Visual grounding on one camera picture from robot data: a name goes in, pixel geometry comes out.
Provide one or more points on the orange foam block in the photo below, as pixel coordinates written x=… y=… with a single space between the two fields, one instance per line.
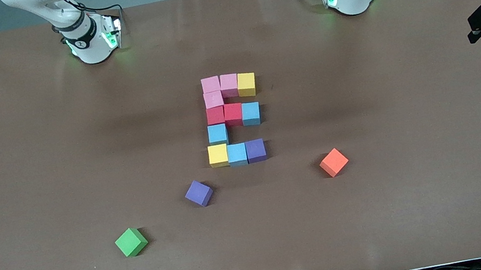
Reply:
x=334 y=162

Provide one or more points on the yellow foam block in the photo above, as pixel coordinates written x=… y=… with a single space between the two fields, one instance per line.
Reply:
x=246 y=84
x=218 y=155

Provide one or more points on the blue foam block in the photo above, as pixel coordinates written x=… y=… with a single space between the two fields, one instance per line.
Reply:
x=251 y=114
x=218 y=134
x=237 y=154

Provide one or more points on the pink foam block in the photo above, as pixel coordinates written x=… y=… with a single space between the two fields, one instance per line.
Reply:
x=229 y=85
x=210 y=85
x=213 y=99

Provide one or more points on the purple foam block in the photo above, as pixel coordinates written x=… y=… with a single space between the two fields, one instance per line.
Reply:
x=255 y=150
x=199 y=193

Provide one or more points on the red foam block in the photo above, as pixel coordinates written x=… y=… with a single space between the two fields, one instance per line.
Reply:
x=216 y=115
x=234 y=115

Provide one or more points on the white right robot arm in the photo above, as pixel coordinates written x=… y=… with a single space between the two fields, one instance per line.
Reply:
x=91 y=47

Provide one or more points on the brown table cover sheet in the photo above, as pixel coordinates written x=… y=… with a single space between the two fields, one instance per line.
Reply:
x=430 y=200

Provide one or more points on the green foam block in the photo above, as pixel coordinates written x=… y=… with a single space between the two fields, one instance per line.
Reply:
x=130 y=242

